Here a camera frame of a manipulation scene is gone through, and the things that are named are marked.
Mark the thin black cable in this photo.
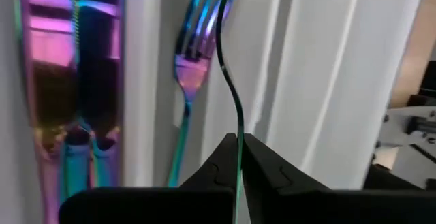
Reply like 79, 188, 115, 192
166, 0, 239, 188

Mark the iridescent rainbow fork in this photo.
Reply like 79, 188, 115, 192
214, 0, 245, 224

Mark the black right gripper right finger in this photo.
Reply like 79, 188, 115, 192
241, 133, 436, 224

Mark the white cutlery tray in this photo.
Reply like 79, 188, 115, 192
0, 0, 429, 224

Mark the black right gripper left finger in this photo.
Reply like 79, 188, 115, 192
59, 132, 239, 224

